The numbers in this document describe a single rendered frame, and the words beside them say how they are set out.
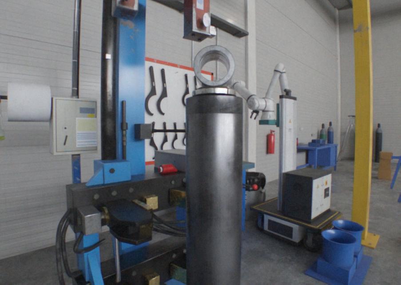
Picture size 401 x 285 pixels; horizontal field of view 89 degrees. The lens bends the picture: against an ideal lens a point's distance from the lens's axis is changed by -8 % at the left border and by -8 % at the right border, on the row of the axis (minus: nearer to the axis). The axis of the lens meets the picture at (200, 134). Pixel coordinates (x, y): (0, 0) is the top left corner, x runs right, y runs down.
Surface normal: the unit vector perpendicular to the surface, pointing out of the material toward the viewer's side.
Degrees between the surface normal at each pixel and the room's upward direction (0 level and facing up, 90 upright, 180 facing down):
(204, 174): 90
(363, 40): 90
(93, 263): 50
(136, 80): 90
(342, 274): 90
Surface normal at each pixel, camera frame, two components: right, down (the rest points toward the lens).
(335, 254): -0.69, 0.02
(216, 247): -0.01, 0.03
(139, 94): 0.68, 0.02
